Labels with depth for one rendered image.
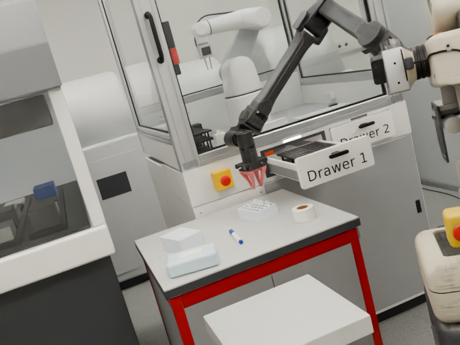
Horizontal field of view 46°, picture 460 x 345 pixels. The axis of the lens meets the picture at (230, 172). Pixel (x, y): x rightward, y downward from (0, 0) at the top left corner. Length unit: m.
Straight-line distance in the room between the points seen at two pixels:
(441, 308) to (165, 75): 1.30
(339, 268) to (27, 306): 1.01
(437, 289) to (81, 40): 4.46
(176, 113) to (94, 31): 3.26
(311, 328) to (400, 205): 1.45
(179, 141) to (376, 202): 0.91
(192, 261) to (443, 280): 0.71
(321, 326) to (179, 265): 0.56
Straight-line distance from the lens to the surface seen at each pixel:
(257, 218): 1.85
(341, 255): 1.71
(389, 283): 2.58
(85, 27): 5.26
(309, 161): 1.88
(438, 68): 1.41
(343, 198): 2.36
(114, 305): 1.97
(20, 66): 1.77
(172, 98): 2.06
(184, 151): 2.08
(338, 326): 1.13
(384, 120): 2.40
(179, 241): 1.73
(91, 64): 5.23
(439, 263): 1.19
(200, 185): 2.11
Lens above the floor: 1.31
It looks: 12 degrees down
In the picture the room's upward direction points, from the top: 15 degrees counter-clockwise
